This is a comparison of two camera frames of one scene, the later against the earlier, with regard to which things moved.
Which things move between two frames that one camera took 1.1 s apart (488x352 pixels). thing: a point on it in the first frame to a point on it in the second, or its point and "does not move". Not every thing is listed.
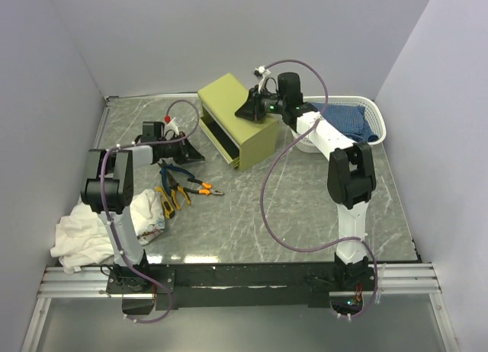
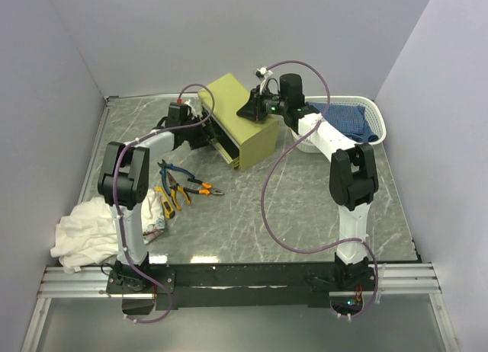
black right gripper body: x=266 y=104 does not move
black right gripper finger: x=248 y=110 does not move
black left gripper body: x=174 y=149 to x=197 y=135
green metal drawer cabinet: x=243 y=142 does not move
